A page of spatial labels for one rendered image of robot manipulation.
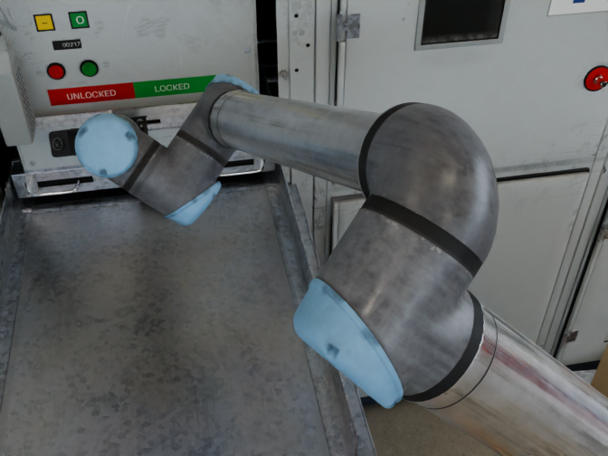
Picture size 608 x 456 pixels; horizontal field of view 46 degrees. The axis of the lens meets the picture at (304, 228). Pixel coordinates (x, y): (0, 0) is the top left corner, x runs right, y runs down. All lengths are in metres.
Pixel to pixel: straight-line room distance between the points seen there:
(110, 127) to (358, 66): 0.54
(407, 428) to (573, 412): 1.46
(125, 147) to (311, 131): 0.37
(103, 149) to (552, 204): 1.12
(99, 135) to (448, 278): 0.64
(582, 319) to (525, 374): 1.52
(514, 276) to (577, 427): 1.22
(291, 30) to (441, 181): 0.82
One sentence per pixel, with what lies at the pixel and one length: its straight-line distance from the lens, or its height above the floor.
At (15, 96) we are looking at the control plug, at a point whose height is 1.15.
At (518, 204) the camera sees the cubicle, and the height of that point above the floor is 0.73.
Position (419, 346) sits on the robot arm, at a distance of 0.60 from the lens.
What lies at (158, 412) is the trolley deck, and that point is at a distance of 1.17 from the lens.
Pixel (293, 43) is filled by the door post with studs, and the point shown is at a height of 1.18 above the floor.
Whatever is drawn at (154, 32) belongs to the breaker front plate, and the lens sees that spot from 1.40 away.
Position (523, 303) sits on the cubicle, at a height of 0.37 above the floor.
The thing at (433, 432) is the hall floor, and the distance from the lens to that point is 2.18.
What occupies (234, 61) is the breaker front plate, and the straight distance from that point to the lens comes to 1.44.
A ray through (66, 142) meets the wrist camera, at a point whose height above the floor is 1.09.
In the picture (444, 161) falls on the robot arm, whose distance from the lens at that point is 0.61.
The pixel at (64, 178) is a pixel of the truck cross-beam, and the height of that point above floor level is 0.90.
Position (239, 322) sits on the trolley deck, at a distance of 1.27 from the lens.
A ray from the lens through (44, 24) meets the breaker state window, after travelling 1.41.
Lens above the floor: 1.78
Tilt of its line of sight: 40 degrees down
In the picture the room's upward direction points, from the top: straight up
